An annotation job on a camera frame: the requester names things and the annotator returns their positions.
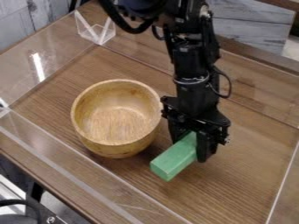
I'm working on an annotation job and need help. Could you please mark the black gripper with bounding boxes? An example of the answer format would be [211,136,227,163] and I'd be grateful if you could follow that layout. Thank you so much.
[161,77,229,163]

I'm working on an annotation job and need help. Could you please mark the green rectangular block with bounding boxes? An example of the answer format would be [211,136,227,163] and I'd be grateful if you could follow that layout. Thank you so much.
[149,132,197,181]

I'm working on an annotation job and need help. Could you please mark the brown wooden bowl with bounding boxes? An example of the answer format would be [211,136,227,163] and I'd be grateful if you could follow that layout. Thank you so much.
[69,79,161,158]

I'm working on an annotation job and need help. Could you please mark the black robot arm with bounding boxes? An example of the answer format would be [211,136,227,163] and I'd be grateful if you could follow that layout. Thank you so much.
[97,0,231,163]

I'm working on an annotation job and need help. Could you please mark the black metal table leg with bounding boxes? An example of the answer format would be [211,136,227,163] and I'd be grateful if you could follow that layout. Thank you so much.
[25,182,62,224]

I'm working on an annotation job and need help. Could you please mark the clear acrylic corner bracket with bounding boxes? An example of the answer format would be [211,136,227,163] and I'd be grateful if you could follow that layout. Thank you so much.
[73,10,116,46]

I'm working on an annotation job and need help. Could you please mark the clear acrylic tray wall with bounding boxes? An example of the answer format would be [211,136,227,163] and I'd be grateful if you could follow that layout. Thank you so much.
[0,107,192,224]

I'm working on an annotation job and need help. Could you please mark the black cable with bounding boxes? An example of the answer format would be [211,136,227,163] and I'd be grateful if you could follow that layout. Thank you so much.
[0,199,42,224]

